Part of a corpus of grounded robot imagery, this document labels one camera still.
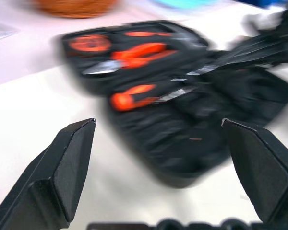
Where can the brown woven basket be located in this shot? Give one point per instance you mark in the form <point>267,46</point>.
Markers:
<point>76,7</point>

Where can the orange tape measure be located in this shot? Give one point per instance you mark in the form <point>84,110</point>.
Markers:
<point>88,43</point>

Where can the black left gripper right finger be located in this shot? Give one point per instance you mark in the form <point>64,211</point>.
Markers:
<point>261,167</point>

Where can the black tool case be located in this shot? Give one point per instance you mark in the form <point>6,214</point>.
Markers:
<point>182,134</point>

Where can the blue round object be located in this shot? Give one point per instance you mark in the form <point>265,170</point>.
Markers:
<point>182,3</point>

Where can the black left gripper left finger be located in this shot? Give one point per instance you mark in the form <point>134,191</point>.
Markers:
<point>62,167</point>

